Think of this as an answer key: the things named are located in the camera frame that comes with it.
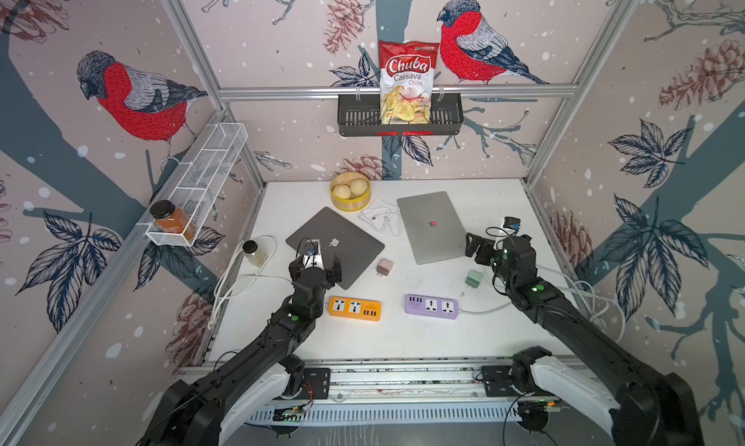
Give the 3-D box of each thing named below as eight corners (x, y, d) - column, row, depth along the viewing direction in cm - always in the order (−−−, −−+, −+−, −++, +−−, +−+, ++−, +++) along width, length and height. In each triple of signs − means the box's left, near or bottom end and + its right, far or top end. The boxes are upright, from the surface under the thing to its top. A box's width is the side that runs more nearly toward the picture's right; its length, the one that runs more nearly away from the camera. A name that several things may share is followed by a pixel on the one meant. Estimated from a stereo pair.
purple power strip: (403, 315, 87) (403, 311, 85) (404, 297, 91) (404, 293, 88) (457, 320, 86) (459, 316, 84) (455, 302, 90) (457, 298, 87)
